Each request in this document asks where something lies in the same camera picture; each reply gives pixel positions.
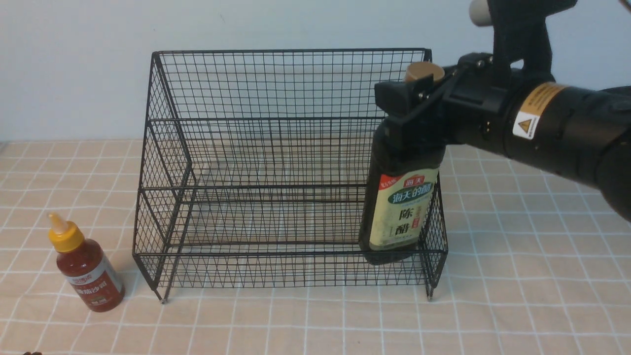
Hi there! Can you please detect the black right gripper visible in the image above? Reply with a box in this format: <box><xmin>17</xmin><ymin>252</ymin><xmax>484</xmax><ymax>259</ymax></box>
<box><xmin>374</xmin><ymin>53</ymin><xmax>524</xmax><ymax>153</ymax></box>

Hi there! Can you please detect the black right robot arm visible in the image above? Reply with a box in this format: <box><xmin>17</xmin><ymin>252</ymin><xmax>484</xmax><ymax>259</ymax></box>
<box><xmin>374</xmin><ymin>53</ymin><xmax>630</xmax><ymax>220</ymax></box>

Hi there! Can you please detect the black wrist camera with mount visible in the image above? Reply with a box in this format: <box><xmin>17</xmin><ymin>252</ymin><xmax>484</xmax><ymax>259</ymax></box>
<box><xmin>469</xmin><ymin>0</ymin><xmax>577</xmax><ymax>87</ymax></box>

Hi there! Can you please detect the black wire mesh shelf rack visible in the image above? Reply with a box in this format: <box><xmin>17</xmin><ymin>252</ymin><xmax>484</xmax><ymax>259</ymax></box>
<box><xmin>132</xmin><ymin>48</ymin><xmax>448</xmax><ymax>303</ymax></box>

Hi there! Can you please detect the red sauce bottle yellow cap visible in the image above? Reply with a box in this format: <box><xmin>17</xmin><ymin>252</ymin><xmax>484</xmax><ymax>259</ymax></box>
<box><xmin>48</xmin><ymin>212</ymin><xmax>125</xmax><ymax>313</ymax></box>

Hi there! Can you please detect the dark vinegar bottle gold cap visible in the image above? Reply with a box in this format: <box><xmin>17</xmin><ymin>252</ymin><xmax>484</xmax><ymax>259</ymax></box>
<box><xmin>358</xmin><ymin>62</ymin><xmax>446</xmax><ymax>265</ymax></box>

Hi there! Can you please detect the checkered beige tablecloth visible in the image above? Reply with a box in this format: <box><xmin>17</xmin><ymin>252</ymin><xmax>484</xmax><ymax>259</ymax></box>
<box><xmin>0</xmin><ymin>140</ymin><xmax>630</xmax><ymax>355</ymax></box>

